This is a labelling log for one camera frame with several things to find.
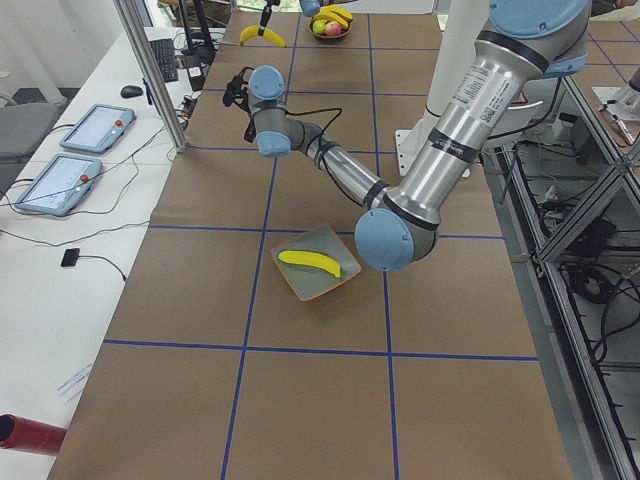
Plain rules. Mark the black keyboard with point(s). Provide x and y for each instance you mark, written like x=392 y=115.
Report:
x=163 y=52

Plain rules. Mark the wooden fruit basket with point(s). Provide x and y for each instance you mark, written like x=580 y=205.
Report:
x=317 y=31

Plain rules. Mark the upper blue teach pendant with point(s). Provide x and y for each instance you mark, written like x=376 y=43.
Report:
x=99 y=129

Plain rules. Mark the lower blue teach pendant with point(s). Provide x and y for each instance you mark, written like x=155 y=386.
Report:
x=61 y=185

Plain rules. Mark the grey square plate orange rim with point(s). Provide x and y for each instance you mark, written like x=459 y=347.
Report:
x=307 y=282

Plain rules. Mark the banana in basket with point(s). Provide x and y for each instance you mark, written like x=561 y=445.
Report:
x=335 y=13

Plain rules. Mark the green red apple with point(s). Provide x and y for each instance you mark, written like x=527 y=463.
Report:
x=332 y=29

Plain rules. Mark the bright yellow banana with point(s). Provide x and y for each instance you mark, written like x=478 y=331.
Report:
x=311 y=259

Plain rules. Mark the black computer mouse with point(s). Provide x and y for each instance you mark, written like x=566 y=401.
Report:
x=131 y=91

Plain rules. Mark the small black puck device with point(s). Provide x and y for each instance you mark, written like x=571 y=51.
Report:
x=70 y=257

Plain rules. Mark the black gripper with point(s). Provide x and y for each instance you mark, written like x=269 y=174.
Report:
x=248 y=121
x=267 y=13

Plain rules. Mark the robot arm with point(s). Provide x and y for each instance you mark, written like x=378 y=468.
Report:
x=520 y=41
x=312 y=7

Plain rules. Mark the blue teach pendant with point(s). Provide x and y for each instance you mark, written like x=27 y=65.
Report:
x=61 y=185
x=99 y=129

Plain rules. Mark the aluminium frame post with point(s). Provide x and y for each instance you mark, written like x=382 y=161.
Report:
x=135 y=31

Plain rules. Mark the red cylinder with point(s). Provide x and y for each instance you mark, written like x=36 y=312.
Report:
x=30 y=436

